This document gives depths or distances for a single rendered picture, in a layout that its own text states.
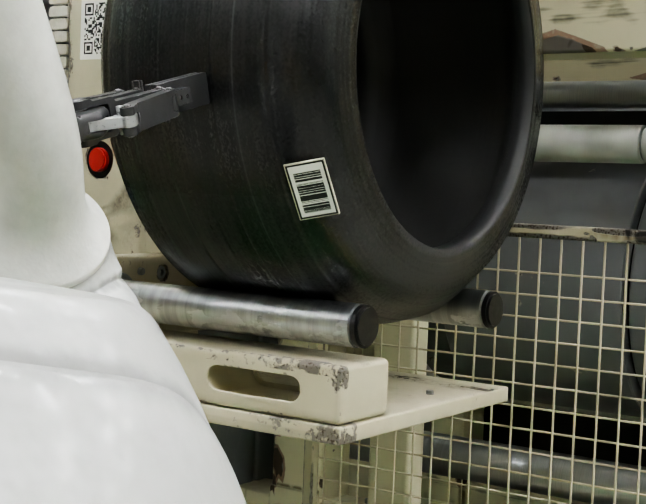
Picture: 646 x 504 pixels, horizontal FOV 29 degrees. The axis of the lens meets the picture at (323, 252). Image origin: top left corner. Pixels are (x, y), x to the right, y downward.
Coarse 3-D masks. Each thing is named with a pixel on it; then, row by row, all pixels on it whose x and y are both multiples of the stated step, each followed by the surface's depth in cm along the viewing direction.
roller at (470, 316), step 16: (464, 288) 150; (448, 304) 149; (464, 304) 148; (480, 304) 147; (496, 304) 148; (416, 320) 154; (432, 320) 152; (448, 320) 150; (464, 320) 149; (480, 320) 147; (496, 320) 148
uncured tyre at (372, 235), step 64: (128, 0) 124; (192, 0) 120; (256, 0) 116; (320, 0) 116; (384, 0) 166; (448, 0) 162; (512, 0) 149; (128, 64) 124; (192, 64) 119; (256, 64) 116; (320, 64) 116; (384, 64) 169; (448, 64) 165; (512, 64) 159; (192, 128) 121; (256, 128) 117; (320, 128) 117; (384, 128) 169; (448, 128) 165; (512, 128) 152; (128, 192) 131; (192, 192) 125; (256, 192) 120; (384, 192) 166; (448, 192) 161; (512, 192) 148; (192, 256) 132; (256, 256) 126; (320, 256) 123; (384, 256) 127; (448, 256) 136; (384, 320) 136
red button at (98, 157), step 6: (96, 150) 153; (102, 150) 153; (90, 156) 154; (96, 156) 153; (102, 156) 152; (108, 156) 153; (90, 162) 154; (96, 162) 153; (102, 162) 153; (108, 162) 153; (96, 168) 153; (102, 168) 153
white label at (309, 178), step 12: (288, 168) 117; (300, 168) 117; (312, 168) 117; (324, 168) 117; (288, 180) 118; (300, 180) 118; (312, 180) 117; (324, 180) 117; (300, 192) 118; (312, 192) 118; (324, 192) 118; (300, 204) 119; (312, 204) 119; (324, 204) 119; (336, 204) 118; (300, 216) 120; (312, 216) 119
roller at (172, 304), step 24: (144, 288) 140; (168, 288) 139; (192, 288) 137; (168, 312) 137; (192, 312) 135; (216, 312) 133; (240, 312) 132; (264, 312) 130; (288, 312) 128; (312, 312) 127; (336, 312) 125; (360, 312) 124; (264, 336) 132; (288, 336) 129; (312, 336) 127; (336, 336) 125; (360, 336) 124
